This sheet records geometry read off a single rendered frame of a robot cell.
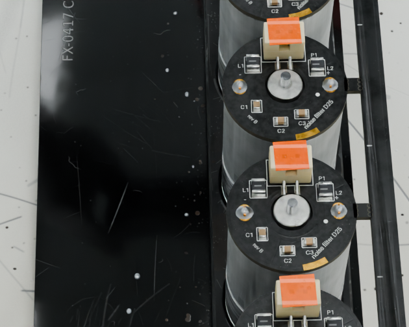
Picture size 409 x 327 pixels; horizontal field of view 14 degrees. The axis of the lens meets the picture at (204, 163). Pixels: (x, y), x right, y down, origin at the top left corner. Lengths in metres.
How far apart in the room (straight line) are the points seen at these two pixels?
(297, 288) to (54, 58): 0.12
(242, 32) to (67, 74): 0.06
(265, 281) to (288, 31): 0.05
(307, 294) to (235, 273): 0.03
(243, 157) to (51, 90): 0.07
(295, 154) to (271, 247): 0.02
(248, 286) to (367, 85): 0.05
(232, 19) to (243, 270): 0.06
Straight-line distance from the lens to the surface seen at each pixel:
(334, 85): 0.33
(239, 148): 0.34
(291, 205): 0.31
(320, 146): 0.33
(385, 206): 0.32
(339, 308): 0.31
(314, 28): 0.35
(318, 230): 0.32
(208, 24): 0.39
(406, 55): 0.41
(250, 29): 0.34
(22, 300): 0.38
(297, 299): 0.30
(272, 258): 0.31
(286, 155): 0.32
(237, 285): 0.33
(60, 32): 0.40
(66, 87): 0.39
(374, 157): 0.32
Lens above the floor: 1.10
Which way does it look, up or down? 62 degrees down
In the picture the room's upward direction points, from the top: straight up
